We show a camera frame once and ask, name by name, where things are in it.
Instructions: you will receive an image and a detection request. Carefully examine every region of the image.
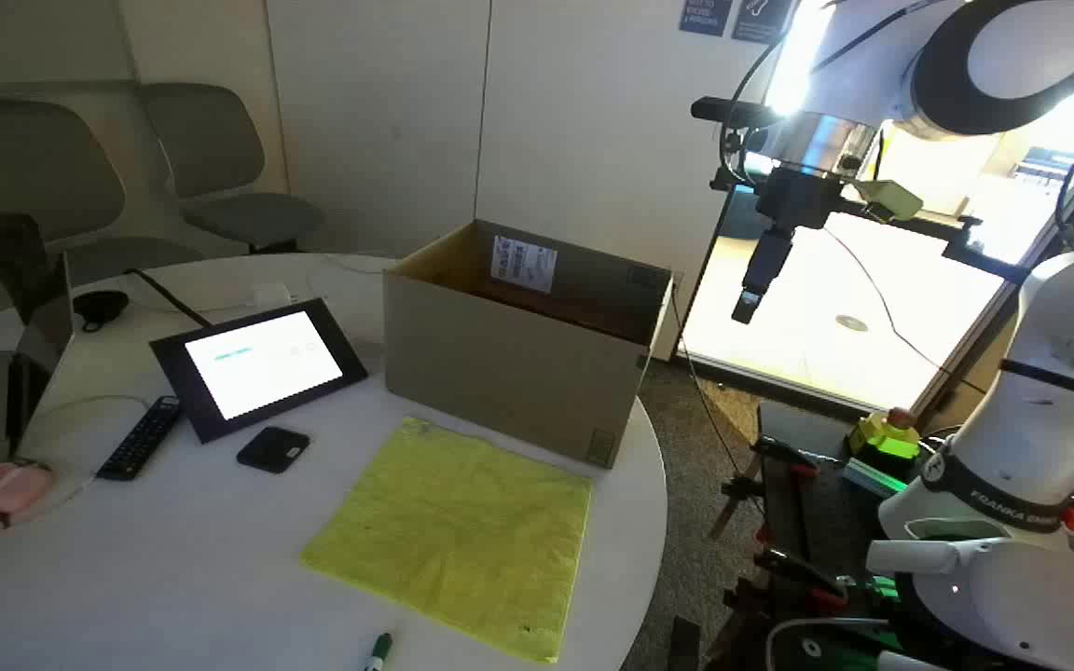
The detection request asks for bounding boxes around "yellow-green cloth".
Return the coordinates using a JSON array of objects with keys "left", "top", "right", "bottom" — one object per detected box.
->
[{"left": 297, "top": 418, "right": 598, "bottom": 669}]

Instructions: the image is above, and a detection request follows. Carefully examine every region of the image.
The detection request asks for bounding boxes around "black round puck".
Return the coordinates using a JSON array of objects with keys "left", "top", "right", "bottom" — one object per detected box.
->
[{"left": 69, "top": 286, "right": 133, "bottom": 335}]

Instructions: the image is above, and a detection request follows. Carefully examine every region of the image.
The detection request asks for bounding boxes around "green yellow object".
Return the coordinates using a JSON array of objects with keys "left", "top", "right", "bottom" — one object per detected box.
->
[{"left": 849, "top": 414, "right": 928, "bottom": 467}]

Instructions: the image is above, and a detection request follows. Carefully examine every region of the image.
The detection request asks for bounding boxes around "black camera on pole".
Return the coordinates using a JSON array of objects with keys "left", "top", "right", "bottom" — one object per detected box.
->
[{"left": 689, "top": 94, "right": 778, "bottom": 198}]

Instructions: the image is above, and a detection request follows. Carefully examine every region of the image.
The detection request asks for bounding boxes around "large grey chair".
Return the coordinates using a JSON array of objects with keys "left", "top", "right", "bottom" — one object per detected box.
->
[{"left": 0, "top": 98, "right": 212, "bottom": 339}]

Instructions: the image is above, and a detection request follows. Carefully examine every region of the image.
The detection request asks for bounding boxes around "brown cardboard box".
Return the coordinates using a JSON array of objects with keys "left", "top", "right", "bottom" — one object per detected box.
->
[{"left": 379, "top": 218, "right": 676, "bottom": 475}]

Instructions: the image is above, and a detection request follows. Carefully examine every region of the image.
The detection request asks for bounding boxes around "bright white board panel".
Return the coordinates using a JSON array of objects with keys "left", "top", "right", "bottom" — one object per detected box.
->
[{"left": 678, "top": 203, "right": 1031, "bottom": 423}]

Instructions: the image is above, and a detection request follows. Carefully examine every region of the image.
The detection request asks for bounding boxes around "green whiteboard marker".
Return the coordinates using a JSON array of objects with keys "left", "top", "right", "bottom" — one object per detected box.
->
[{"left": 363, "top": 627, "right": 399, "bottom": 671}]

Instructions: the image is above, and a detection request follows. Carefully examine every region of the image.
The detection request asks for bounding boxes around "blue wall sign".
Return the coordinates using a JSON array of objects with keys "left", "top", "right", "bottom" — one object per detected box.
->
[
  {"left": 676, "top": 0, "right": 735, "bottom": 38},
  {"left": 732, "top": 0, "right": 799, "bottom": 50}
]

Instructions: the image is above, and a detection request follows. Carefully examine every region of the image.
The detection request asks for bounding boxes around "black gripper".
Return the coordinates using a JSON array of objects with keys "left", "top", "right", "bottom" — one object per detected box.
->
[{"left": 732, "top": 163, "right": 858, "bottom": 330}]

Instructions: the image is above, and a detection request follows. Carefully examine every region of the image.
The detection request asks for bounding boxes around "thin cable on panel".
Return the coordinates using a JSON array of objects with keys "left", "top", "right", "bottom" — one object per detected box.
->
[{"left": 831, "top": 237, "right": 928, "bottom": 362}]

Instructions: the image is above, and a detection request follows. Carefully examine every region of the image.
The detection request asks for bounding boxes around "small black phone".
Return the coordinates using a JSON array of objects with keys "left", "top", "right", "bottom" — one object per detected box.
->
[{"left": 234, "top": 424, "right": 313, "bottom": 477}]

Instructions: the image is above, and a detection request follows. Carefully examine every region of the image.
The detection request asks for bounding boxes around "black equipment stand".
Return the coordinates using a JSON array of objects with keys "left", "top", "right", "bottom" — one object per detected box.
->
[{"left": 706, "top": 408, "right": 939, "bottom": 671}]

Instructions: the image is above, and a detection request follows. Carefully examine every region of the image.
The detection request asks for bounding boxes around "black remote control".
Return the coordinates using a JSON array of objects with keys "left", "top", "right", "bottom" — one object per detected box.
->
[{"left": 95, "top": 391, "right": 188, "bottom": 484}]

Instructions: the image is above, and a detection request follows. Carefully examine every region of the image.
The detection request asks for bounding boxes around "small grey chair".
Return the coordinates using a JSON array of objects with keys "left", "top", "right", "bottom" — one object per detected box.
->
[{"left": 137, "top": 83, "right": 328, "bottom": 257}]

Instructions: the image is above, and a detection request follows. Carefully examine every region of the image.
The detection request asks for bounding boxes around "black tumbler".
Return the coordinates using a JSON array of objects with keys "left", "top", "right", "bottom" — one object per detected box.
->
[{"left": 0, "top": 208, "right": 55, "bottom": 330}]

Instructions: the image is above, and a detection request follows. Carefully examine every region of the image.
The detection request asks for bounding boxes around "black framed tablet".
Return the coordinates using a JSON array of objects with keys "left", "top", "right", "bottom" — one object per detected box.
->
[{"left": 147, "top": 295, "right": 372, "bottom": 447}]

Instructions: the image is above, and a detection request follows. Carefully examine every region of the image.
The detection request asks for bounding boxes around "black clamp bar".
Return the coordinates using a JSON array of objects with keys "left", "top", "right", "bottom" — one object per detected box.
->
[{"left": 829, "top": 194, "right": 1005, "bottom": 271}]

